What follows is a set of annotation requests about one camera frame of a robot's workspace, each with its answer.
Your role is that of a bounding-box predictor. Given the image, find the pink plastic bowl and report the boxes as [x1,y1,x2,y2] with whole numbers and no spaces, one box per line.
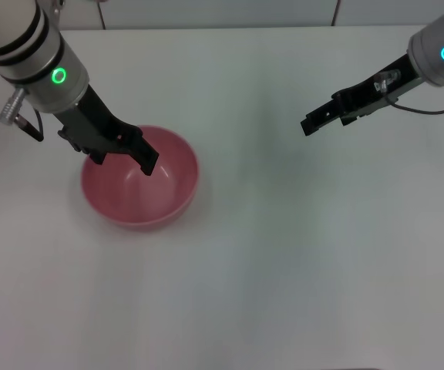
[81,124,200,233]

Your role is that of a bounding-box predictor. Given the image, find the silver cable plug connector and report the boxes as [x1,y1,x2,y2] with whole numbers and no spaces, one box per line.
[0,87,29,125]

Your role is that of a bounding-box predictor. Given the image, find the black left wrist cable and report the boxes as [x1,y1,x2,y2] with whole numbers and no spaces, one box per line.
[13,109,45,143]

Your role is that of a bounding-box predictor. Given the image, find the transparent plastic cable clip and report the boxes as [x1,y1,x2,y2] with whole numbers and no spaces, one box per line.
[373,69,401,94]

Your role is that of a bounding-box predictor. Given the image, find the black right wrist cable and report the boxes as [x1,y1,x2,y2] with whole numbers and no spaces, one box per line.
[383,94,444,115]

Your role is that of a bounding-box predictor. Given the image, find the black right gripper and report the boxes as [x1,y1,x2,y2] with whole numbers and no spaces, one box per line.
[300,55,422,136]

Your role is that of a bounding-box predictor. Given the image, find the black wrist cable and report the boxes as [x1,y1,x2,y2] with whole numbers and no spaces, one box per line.
[13,109,45,143]
[383,94,444,115]

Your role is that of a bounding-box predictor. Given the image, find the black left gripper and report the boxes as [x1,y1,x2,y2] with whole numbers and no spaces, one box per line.
[54,85,160,177]

